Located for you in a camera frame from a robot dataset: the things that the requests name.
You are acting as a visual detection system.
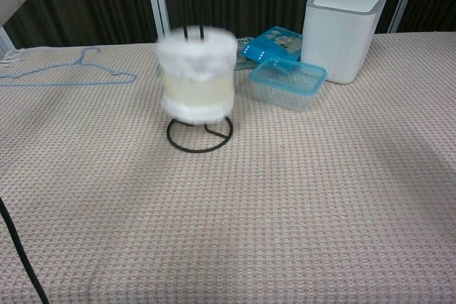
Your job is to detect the white paper roll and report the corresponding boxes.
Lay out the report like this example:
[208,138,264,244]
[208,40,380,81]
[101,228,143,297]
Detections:
[155,26,237,123]

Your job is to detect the clear container with blue lid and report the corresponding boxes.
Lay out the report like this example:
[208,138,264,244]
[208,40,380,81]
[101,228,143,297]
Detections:
[248,57,328,112]

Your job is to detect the patterned woven tablecloth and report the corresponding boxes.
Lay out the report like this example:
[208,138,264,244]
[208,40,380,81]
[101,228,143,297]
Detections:
[0,31,456,304]

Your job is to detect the teal flat package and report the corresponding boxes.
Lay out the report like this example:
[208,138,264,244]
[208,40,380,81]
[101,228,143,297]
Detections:
[156,36,255,76]

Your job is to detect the blue tissue pack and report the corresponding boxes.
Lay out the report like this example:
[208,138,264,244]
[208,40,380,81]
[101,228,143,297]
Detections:
[241,25,304,67]

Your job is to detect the white trash bin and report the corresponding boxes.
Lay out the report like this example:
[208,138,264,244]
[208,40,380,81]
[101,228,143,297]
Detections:
[300,0,388,85]

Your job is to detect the black wire towel holder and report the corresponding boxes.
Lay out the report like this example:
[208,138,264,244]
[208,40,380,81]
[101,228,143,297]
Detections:
[165,0,234,154]

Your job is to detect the blue wire clothes hanger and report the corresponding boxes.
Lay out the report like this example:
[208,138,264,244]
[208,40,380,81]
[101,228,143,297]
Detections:
[0,46,138,88]

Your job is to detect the black cable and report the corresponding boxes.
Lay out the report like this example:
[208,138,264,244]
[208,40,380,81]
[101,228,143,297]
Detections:
[0,196,51,304]

